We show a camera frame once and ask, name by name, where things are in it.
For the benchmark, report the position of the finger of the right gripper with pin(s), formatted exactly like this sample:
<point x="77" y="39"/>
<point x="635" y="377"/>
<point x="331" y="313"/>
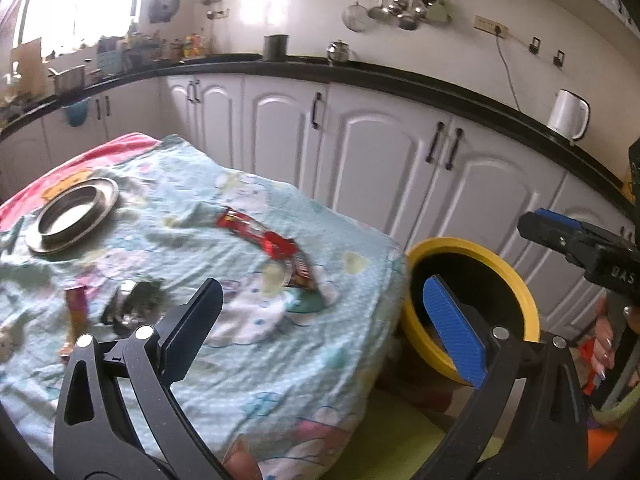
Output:
<point x="556" y="217"/>

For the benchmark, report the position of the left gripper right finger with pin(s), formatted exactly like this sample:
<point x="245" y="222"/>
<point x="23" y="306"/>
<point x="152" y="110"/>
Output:
<point x="548" y="436"/>

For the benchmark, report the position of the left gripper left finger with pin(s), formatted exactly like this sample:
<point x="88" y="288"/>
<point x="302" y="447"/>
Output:
<point x="94" y="437"/>

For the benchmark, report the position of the orange snack wrapper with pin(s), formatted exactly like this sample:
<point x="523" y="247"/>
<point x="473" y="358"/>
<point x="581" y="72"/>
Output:
<point x="78" y="312"/>

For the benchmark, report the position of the red snack wrapper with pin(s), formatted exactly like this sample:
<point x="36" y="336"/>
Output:
<point x="283" y="251"/>

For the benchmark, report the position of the black kitchen countertop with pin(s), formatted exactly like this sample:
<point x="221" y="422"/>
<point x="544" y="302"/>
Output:
<point x="411" y="86"/>

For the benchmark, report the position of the yellow rimmed trash bin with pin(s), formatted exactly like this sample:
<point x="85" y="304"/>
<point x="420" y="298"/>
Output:
<point x="477" y="277"/>

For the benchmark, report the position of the right hand painted nails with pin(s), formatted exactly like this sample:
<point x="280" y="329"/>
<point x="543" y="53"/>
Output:
<point x="603" y="354"/>

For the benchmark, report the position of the white electric kettle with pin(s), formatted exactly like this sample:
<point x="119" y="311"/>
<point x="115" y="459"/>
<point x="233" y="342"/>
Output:
<point x="570" y="116"/>

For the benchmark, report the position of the white lower cabinets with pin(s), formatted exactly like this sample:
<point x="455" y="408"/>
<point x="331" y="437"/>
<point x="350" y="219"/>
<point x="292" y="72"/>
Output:
<point x="410" y="170"/>

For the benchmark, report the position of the crumpled silver dark wrapper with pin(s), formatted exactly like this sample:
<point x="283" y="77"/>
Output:
<point x="133" y="304"/>

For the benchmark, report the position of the hanging green spatula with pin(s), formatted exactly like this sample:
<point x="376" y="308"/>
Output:
<point x="437" y="12"/>

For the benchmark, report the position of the round metal plate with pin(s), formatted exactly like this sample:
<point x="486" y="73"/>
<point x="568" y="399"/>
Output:
<point x="72" y="215"/>

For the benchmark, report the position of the light blue cartoon blanket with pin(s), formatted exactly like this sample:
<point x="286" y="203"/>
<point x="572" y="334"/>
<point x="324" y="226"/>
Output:
<point x="287" y="368"/>

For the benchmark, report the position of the pink blanket underneath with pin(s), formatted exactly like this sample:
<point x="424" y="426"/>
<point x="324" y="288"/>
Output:
<point x="31" y="197"/>

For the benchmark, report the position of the hanging steel ladle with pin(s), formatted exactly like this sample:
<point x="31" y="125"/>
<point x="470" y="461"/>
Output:
<point x="378" y="12"/>

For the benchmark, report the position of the small steel teapot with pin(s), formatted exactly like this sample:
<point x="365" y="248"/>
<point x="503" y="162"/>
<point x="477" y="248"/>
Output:
<point x="338" y="53"/>

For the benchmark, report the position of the dark metal cup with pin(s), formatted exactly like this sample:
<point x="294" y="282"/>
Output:
<point x="275" y="48"/>

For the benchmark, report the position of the blue hanging basket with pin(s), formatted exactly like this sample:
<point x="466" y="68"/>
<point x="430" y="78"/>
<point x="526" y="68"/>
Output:
<point x="77" y="113"/>

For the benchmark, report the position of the steel cooking pot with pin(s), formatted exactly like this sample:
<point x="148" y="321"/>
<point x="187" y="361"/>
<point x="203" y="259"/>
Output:
<point x="68" y="81"/>

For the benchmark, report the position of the wall power socket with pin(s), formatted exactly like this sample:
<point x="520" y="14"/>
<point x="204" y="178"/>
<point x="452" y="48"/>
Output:
<point x="491" y="27"/>

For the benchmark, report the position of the hanging wire strainer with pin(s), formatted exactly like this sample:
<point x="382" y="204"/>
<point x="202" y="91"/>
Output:
<point x="355" y="17"/>

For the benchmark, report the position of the wall ventilation fan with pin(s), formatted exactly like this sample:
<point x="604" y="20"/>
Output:
<point x="163" y="11"/>

